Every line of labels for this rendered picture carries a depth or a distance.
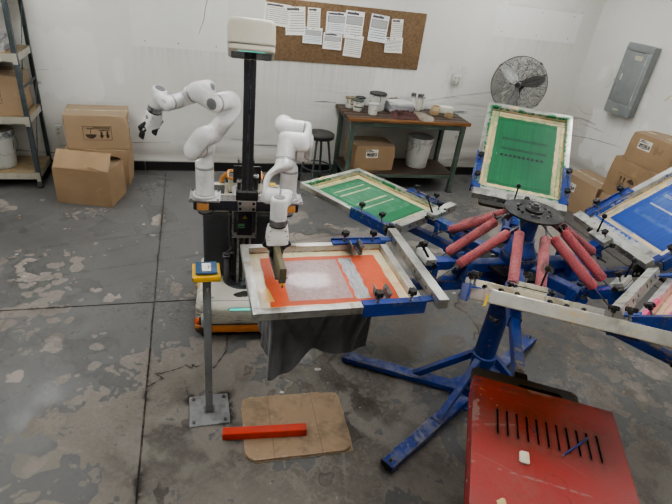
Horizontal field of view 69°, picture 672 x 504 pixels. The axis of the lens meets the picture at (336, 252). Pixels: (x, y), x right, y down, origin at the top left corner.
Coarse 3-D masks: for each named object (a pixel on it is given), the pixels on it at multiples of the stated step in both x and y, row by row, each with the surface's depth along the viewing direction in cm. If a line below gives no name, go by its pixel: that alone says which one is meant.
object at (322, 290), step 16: (272, 288) 226; (288, 288) 228; (304, 288) 229; (320, 288) 231; (336, 288) 232; (352, 288) 234; (368, 288) 235; (272, 304) 216; (288, 304) 217; (304, 304) 218
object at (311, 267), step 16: (320, 256) 256; (336, 256) 258; (352, 256) 260; (368, 256) 262; (272, 272) 238; (288, 272) 239; (304, 272) 241; (320, 272) 243; (336, 272) 244; (368, 272) 248
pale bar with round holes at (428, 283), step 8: (392, 232) 271; (392, 240) 269; (400, 240) 263; (400, 248) 258; (408, 248) 257; (408, 256) 249; (416, 256) 250; (408, 264) 249; (416, 264) 243; (416, 272) 240; (424, 272) 237; (424, 280) 232; (432, 280) 232; (424, 288) 233; (432, 288) 226; (440, 288) 227; (432, 296) 226; (440, 296) 221; (440, 304) 220
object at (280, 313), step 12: (240, 252) 249; (252, 252) 251; (264, 252) 252; (384, 252) 262; (396, 264) 251; (252, 276) 227; (396, 276) 247; (252, 288) 218; (408, 288) 234; (252, 300) 211; (252, 312) 204; (264, 312) 205; (276, 312) 206; (288, 312) 207; (300, 312) 208; (312, 312) 210; (324, 312) 212; (336, 312) 213; (348, 312) 215; (360, 312) 217
